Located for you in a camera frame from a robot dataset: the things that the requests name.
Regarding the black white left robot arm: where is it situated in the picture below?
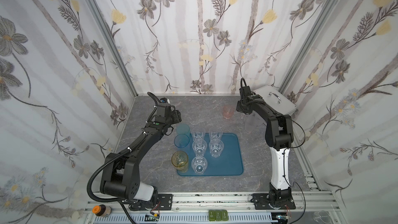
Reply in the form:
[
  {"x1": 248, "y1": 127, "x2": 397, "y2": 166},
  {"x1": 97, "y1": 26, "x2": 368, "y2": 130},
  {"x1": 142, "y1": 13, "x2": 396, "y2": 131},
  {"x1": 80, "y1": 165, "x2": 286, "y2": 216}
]
[{"x1": 99, "y1": 102, "x2": 181, "y2": 208}]

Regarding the pink transparent cup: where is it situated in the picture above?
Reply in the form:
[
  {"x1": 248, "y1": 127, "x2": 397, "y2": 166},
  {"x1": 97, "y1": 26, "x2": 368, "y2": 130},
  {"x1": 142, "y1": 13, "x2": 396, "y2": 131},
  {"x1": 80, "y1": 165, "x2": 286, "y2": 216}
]
[{"x1": 223, "y1": 105, "x2": 235, "y2": 119}]

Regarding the teal plastic tray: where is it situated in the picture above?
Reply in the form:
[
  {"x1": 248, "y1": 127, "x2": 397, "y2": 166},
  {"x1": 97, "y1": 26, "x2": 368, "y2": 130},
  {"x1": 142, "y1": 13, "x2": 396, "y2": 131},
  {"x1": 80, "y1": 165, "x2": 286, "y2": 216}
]
[{"x1": 177, "y1": 133, "x2": 244, "y2": 176}]

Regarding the orange capped bottle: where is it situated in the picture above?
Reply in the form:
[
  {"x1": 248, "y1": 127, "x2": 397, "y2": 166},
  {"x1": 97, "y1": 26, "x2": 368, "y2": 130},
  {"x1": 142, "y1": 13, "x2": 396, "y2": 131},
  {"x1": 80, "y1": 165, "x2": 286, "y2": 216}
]
[{"x1": 92, "y1": 204, "x2": 112, "y2": 218}]

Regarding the yellow transparent cup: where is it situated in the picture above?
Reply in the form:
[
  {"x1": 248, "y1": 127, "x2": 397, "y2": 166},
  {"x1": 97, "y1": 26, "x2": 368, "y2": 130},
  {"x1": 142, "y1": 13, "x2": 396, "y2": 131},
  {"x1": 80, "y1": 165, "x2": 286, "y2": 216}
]
[{"x1": 171, "y1": 150, "x2": 189, "y2": 173}]

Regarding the clear faceted glass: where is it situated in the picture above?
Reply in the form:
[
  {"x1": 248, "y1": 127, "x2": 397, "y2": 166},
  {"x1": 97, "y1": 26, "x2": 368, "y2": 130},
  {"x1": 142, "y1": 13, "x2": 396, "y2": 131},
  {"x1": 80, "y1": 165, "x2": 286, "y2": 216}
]
[
  {"x1": 245, "y1": 112, "x2": 267, "y2": 133},
  {"x1": 209, "y1": 139, "x2": 224, "y2": 158},
  {"x1": 191, "y1": 127, "x2": 206, "y2": 141},
  {"x1": 208, "y1": 127, "x2": 223, "y2": 140},
  {"x1": 192, "y1": 138, "x2": 207, "y2": 156},
  {"x1": 191, "y1": 156, "x2": 208, "y2": 175}
]

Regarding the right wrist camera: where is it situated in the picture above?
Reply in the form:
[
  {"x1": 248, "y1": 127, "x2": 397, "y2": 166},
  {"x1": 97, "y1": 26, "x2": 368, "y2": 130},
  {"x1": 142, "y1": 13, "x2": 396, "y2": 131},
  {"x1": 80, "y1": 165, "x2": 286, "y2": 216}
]
[{"x1": 239, "y1": 86, "x2": 254, "y2": 101}]

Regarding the black corrugated cable conduit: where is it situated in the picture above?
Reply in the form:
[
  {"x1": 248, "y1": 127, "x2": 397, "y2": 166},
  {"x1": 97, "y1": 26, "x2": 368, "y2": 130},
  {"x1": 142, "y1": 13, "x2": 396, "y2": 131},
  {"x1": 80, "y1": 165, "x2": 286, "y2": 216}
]
[{"x1": 86, "y1": 150, "x2": 137, "y2": 224}]

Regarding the silver aluminium case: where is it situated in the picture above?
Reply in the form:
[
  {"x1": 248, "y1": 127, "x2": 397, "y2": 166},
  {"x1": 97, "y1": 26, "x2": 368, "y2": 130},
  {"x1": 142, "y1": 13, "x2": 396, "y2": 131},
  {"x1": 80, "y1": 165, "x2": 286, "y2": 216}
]
[{"x1": 254, "y1": 86, "x2": 296, "y2": 116}]

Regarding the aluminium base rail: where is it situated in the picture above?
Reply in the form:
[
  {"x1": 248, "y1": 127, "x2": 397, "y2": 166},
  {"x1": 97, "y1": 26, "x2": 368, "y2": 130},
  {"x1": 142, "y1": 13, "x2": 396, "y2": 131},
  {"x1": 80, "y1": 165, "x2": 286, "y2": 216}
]
[{"x1": 85, "y1": 191, "x2": 338, "y2": 214}]

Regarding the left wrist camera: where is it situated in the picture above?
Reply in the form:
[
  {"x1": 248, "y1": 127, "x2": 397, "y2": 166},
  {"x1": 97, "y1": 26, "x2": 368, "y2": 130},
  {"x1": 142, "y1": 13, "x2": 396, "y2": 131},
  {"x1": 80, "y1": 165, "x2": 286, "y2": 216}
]
[{"x1": 157, "y1": 97, "x2": 172, "y2": 110}]

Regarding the teal transparent cup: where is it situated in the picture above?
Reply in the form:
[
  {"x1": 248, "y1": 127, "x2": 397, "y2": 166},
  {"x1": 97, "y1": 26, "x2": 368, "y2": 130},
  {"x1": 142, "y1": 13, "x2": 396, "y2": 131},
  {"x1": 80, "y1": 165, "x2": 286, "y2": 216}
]
[{"x1": 176, "y1": 123, "x2": 190, "y2": 135}]

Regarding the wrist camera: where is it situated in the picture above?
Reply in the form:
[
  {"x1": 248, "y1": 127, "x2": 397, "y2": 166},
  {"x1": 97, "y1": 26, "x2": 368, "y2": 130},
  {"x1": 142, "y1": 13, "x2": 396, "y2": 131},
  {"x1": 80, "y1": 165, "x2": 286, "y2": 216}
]
[
  {"x1": 157, "y1": 97, "x2": 172, "y2": 110},
  {"x1": 239, "y1": 86, "x2": 254, "y2": 101}
]

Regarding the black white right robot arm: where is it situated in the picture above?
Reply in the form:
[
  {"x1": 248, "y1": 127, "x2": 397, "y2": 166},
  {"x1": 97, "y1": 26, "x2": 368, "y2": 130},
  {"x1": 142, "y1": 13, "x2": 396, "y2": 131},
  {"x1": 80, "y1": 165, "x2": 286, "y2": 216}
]
[{"x1": 236, "y1": 85, "x2": 295, "y2": 209}]

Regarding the blue transparent tall cup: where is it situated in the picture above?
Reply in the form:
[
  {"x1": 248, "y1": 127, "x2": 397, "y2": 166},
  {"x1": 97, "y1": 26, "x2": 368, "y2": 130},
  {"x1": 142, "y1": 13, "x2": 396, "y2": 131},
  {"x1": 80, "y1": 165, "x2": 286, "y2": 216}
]
[{"x1": 174, "y1": 134, "x2": 190, "y2": 149}]

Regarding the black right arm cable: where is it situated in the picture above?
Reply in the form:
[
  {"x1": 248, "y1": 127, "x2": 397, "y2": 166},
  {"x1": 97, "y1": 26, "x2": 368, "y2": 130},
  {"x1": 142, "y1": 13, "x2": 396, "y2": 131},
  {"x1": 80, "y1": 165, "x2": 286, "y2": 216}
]
[{"x1": 281, "y1": 119, "x2": 307, "y2": 224}]

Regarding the green button box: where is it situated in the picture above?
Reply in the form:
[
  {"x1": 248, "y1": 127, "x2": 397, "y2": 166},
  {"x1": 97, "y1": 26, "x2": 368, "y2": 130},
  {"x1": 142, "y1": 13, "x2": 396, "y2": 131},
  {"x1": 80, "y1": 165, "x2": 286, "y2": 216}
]
[{"x1": 208, "y1": 209, "x2": 229, "y2": 222}]

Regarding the white perforated cable duct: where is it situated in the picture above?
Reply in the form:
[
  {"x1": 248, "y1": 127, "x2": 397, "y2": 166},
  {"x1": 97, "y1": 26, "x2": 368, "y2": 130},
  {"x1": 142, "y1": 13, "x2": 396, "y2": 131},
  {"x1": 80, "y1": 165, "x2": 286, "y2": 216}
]
[{"x1": 93, "y1": 213, "x2": 277, "y2": 224}]

